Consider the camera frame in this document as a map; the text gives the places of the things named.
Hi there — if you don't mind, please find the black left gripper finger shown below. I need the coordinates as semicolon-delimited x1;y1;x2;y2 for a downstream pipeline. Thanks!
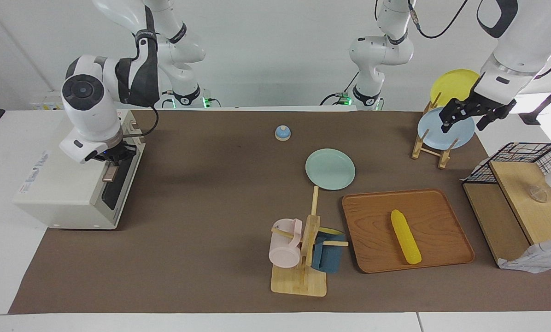
476;111;504;132
440;99;474;135

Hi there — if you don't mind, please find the white toaster oven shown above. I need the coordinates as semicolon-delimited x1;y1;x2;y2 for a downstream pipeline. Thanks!
12;108;147;230

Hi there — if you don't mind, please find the yellow corn cob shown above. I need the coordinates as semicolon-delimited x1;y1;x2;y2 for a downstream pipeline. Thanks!
391;209;422;265

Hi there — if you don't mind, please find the pale green plate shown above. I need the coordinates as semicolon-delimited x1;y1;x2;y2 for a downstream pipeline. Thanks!
305;148;356;191

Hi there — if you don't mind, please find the light blue plate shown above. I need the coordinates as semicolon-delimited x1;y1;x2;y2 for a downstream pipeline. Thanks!
417;107;476;151

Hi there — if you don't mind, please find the yellow plate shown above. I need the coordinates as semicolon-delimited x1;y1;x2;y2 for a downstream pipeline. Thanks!
430;69;481;109

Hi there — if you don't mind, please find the wooden dish rack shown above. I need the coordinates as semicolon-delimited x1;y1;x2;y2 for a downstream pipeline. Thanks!
411;92;460;170

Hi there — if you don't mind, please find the wooden shelf box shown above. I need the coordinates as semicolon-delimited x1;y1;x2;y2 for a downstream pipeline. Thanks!
463;160;551;266

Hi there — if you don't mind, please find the clear glass cup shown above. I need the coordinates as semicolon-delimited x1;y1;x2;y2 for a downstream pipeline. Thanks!
528;184;551;204

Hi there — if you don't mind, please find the brown table mat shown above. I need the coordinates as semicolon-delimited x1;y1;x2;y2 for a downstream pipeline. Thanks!
8;109;551;314

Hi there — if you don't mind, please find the wooden serving tray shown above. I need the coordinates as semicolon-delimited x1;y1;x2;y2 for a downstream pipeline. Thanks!
341;188;475;274

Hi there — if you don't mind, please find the white paper sheet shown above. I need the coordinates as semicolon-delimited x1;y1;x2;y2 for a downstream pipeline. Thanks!
497;239;551;275

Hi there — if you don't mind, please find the dark blue mug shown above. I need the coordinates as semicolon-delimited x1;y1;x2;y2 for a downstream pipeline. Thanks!
311;227;345;274

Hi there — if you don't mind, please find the pink mug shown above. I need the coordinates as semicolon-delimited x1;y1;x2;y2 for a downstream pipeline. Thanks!
269;219;304;269

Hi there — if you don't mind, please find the wooden mug tree stand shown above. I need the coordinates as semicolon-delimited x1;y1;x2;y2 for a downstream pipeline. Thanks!
270;186;350;297

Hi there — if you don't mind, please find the black wire basket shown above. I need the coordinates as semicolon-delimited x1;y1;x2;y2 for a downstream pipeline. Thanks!
462;142;551;213

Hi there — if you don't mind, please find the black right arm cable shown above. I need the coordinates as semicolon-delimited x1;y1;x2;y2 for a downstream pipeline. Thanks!
135;28;160;138

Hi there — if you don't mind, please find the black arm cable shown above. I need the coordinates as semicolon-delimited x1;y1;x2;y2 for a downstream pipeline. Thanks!
135;28;160;138
408;0;469;40

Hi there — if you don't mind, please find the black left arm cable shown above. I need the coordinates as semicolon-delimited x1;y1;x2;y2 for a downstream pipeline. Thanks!
408;0;469;40

